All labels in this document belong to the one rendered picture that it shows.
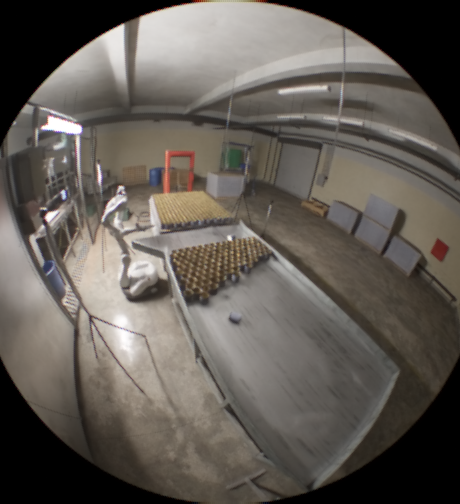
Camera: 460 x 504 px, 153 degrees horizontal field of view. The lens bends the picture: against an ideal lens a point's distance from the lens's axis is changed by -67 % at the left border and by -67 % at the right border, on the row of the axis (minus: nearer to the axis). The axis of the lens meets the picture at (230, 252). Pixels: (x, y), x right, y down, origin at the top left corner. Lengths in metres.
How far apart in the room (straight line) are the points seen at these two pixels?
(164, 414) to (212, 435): 0.55
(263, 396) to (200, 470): 1.38
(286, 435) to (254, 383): 0.40
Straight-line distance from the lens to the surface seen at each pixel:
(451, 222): 9.56
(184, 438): 2.17
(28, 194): 2.06
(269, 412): 1.13
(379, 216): 7.85
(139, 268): 3.00
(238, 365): 1.14
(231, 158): 11.21
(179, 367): 2.26
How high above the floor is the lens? 2.15
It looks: 33 degrees down
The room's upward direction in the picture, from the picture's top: 9 degrees clockwise
